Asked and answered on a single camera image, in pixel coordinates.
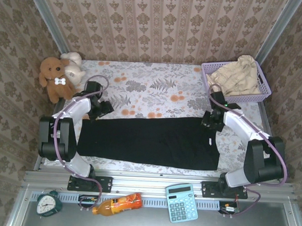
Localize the beige garment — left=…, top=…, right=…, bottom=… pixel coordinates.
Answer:
left=205, top=53, right=264, bottom=99

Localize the black garment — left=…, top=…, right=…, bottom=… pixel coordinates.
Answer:
left=76, top=111, right=223, bottom=172

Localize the white plush toy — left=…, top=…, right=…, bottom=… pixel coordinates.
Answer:
left=58, top=51, right=88, bottom=86

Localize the brown plush dog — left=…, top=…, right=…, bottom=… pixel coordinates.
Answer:
left=37, top=56, right=80, bottom=105

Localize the floral tablecloth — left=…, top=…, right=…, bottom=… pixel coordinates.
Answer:
left=43, top=57, right=277, bottom=180

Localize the purple plastic basket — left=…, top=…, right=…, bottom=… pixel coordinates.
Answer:
left=199, top=58, right=274, bottom=106

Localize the small electronics board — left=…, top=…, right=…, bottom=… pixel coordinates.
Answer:
left=218, top=200, right=241, bottom=216
left=78, top=194, right=100, bottom=209

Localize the teal calculator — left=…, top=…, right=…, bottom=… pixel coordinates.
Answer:
left=163, top=182, right=200, bottom=224

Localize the orange juice bottle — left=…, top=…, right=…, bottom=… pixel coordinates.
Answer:
left=92, top=190, right=144, bottom=218

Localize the green alarm clock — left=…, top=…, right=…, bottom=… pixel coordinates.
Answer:
left=36, top=189, right=63, bottom=218

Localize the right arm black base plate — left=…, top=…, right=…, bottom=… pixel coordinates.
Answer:
left=201, top=180, right=249, bottom=200

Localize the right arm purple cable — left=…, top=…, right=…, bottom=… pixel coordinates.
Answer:
left=201, top=82, right=293, bottom=221

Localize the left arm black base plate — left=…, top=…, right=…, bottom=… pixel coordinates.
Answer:
left=67, top=173, right=113, bottom=194

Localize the aluminium mounting rail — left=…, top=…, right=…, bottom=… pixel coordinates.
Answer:
left=22, top=166, right=295, bottom=202

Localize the grey slotted cable duct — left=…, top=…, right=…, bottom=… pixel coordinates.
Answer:
left=31, top=190, right=221, bottom=211

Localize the aluminium frame post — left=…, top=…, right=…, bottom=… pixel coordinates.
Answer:
left=22, top=0, right=73, bottom=54
left=254, top=0, right=302, bottom=67

